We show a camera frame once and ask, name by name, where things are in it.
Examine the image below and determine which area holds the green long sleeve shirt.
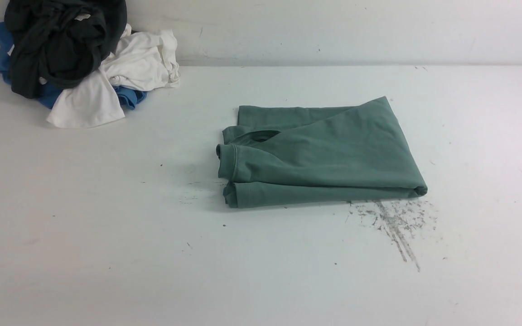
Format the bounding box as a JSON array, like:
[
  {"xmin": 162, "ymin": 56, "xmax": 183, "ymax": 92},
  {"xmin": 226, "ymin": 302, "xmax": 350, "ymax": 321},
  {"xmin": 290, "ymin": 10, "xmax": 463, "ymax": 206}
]
[{"xmin": 216, "ymin": 97, "xmax": 428, "ymax": 209}]

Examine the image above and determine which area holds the white crumpled shirt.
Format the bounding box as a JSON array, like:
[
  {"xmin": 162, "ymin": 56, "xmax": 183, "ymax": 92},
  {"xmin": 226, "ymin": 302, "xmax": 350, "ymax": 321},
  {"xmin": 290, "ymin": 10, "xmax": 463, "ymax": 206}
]
[{"xmin": 47, "ymin": 25, "xmax": 180, "ymax": 129}]

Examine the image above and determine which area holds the black crumpled garment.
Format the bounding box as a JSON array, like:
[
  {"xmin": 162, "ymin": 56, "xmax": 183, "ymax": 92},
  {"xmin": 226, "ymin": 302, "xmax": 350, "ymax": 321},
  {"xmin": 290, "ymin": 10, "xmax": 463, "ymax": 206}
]
[{"xmin": 4, "ymin": 0, "xmax": 128, "ymax": 99}]

